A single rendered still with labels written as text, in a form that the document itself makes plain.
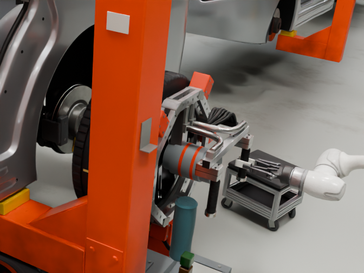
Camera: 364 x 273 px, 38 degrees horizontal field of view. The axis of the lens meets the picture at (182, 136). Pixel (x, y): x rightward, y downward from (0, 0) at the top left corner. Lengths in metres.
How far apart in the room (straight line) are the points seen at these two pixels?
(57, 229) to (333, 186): 1.05
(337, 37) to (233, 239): 2.95
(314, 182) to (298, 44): 3.66
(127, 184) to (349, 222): 2.30
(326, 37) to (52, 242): 4.22
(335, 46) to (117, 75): 4.25
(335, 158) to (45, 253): 1.19
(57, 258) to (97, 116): 0.59
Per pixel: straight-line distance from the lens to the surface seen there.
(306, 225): 3.51
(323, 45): 5.61
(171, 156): 2.06
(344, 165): 2.21
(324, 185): 2.10
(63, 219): 1.85
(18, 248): 2.05
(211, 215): 1.94
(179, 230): 2.06
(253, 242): 3.21
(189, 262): 1.88
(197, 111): 2.25
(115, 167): 1.61
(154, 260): 2.57
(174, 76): 2.05
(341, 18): 5.54
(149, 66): 1.50
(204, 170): 1.86
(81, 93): 2.39
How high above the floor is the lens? 1.77
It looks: 23 degrees down
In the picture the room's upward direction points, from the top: 7 degrees clockwise
